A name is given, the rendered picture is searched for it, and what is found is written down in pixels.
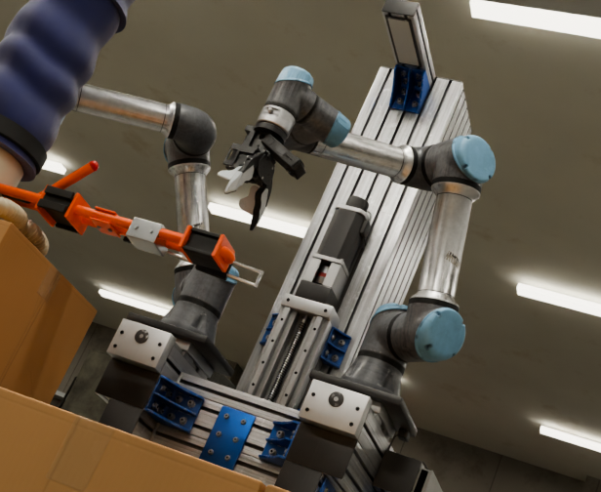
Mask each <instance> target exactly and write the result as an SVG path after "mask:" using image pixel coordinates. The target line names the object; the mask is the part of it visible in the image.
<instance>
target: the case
mask: <svg viewBox="0 0 601 492"><path fill-rule="evenodd" d="M96 314H97V310H96V309H95V308H94V307H93V306H92V305H91V304H90V303H89V302H88V301H87V300H86V299H85V298H84V297H83V296H82V295H81V294H80V293H79V292H78V291H77V290H76V289H75V288H74V286H73V285H72V284H71V283H70V282H69V281H68V280H67V279H66V278H65V277H64V276H63V275H62V274H61V273H60V272H59V271H58V270H57V269H56V268H55V267H54V266H53V265H52V264H51V263H50V262H49V261H48V260H47V259H46V258H45V257H44V256H43V255H42V254H41V253H40V252H39V251H38V249H37V248H36V247H35V246H34V245H33V244H32V243H31V242H30V241H29V240H28V239H27V238H26V237H25V236H24V235H23V234H22V233H21V232H20V231H19V230H18V229H17V228H16V227H15V226H14V225H13V224H12V223H10V222H6V221H3V220H0V387H1V388H4V389H7V390H11V391H14V392H17V393H19V394H22V395H25V396H28V397H31V398H33V399H36V400H39V401H42V402H44V403H47V404H50V403H51V401H52V399H53V397H54V395H55V393H56V391H57V389H58V388H59V386H60V383H61V381H62V379H63V377H64V375H65V373H66V371H67V369H68V367H69V365H70V363H71V361H72V359H73V357H74V355H75V353H76V352H77V350H78V349H79V347H80V345H81V343H82V341H83V339H84V337H85V335H86V333H87V331H88V329H89V327H90V325H91V323H92V321H93V319H94V318H95V316H96Z"/></svg>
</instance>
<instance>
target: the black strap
mask: <svg viewBox="0 0 601 492"><path fill-rule="evenodd" d="M0 135H1V136H3V137H5V138H6V139H8V140H9V141H11V142H12V143H14V144H16V145H17V146H18V147H20V148H21V149H22V150H23V151H24V152H25V153H26V154H27V155H28V156H29V157H30V158H31V160H32V161H33V163H34V164H35V167H36V175H38V174H39V173H40V171H41V169H42V168H43V166H44V164H45V162H46V161H47V157H48V156H47V152H46V150H45V148H44V146H43V145H41V144H40V142H39V141H38V140H37V139H36V138H35V137H34V136H33V135H31V134H30V133H29V132H28V131H27V130H25V129H24V128H23V127H22V126H21V125H19V124H17V123H16V122H14V121H13V120H11V119H9V118H7V117H6V116H4V115H2V114H0ZM36 175H35V176H36Z"/></svg>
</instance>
